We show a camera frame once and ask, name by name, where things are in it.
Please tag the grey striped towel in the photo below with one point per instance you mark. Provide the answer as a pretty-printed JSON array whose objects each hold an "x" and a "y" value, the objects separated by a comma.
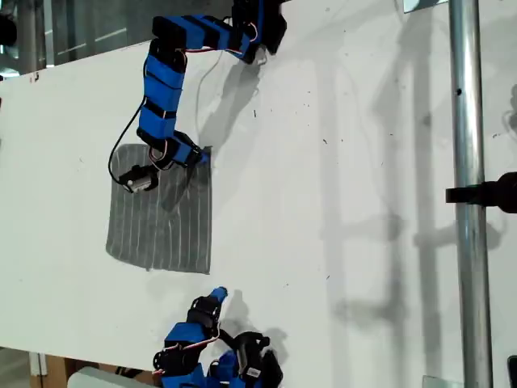
[{"x": 177, "y": 230}]

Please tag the black clamp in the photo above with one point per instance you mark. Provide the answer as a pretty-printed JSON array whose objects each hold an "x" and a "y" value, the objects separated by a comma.
[{"x": 484, "y": 194}]

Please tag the wooden table leg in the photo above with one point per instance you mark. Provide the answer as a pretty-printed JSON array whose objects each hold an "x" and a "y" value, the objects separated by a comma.
[{"x": 54, "y": 372}]

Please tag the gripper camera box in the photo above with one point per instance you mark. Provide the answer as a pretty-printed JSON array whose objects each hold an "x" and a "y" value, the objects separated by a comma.
[
  {"x": 250, "y": 355},
  {"x": 139, "y": 180}
]

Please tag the black round object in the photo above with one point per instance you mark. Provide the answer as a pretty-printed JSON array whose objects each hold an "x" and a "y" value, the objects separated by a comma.
[{"x": 7, "y": 29}]

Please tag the white box under table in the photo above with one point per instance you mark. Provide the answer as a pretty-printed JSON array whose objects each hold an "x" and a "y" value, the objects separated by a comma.
[{"x": 101, "y": 380}]

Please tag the steel post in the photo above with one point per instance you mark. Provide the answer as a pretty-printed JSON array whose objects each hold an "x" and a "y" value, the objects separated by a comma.
[{"x": 468, "y": 161}]

